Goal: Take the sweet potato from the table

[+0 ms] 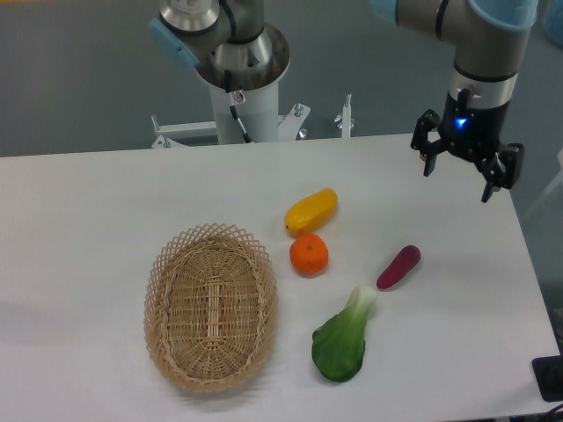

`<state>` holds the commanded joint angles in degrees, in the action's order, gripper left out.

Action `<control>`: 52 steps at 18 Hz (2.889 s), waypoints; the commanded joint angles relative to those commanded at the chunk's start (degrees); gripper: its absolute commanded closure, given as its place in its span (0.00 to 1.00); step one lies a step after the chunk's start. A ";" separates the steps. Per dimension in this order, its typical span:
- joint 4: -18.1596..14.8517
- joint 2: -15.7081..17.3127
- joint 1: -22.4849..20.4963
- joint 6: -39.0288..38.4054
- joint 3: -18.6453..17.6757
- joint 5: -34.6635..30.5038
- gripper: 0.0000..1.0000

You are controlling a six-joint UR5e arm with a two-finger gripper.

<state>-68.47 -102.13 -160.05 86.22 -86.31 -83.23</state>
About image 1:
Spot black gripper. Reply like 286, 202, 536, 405
410, 95, 524, 203

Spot purple sweet potato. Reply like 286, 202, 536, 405
376, 245, 421, 290

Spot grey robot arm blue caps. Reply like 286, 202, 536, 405
149, 1, 537, 200

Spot yellow mango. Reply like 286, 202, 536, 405
283, 188, 338, 237

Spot light blue object top right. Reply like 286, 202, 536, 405
543, 0, 563, 48

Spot orange tangerine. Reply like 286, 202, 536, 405
289, 233, 329, 277

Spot green bok choy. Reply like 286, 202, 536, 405
311, 285, 377, 382

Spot black device at table edge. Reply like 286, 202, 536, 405
531, 355, 562, 403

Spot woven wicker basket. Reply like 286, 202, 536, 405
143, 223, 278, 394

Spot white metal base frame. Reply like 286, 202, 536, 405
151, 94, 355, 149

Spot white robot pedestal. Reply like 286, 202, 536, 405
196, 24, 290, 145

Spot black cable on pedestal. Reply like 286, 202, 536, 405
223, 69, 253, 144

